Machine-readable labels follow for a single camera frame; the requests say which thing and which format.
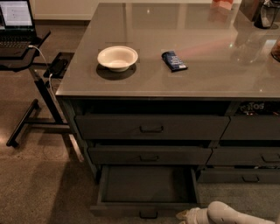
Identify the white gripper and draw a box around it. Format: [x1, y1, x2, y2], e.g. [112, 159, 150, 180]
[176, 208, 209, 224]

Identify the drawer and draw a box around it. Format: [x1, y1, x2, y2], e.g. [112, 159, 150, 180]
[221, 115, 280, 140]
[197, 169, 280, 184]
[207, 147, 280, 166]
[91, 165, 201, 219]
[75, 115, 229, 140]
[87, 145, 212, 165]

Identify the chips bag in drawer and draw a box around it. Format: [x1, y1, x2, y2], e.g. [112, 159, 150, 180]
[236, 101, 280, 116]

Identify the dark grey cabinet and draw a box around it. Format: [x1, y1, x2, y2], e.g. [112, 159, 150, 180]
[55, 3, 280, 220]

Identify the blue snack packet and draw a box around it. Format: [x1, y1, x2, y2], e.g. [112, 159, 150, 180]
[161, 51, 187, 72]

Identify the white bowl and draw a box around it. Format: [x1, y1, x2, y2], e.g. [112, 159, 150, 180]
[97, 45, 138, 72]

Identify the brown round object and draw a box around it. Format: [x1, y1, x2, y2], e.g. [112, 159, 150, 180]
[271, 40, 280, 62]

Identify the black power adapter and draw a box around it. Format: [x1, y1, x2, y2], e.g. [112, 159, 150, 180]
[50, 59, 68, 75]

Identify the black laptop stand table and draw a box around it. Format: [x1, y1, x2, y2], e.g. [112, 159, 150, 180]
[0, 27, 75, 148]

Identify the orange box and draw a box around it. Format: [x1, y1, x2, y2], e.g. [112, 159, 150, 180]
[211, 0, 234, 11]

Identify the dark glass jar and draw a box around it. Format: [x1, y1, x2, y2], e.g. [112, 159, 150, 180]
[254, 0, 280, 29]

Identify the black laptop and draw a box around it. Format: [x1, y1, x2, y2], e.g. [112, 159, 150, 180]
[0, 0, 37, 59]

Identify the white charging cable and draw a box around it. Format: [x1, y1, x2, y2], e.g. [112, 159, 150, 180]
[27, 44, 58, 100]

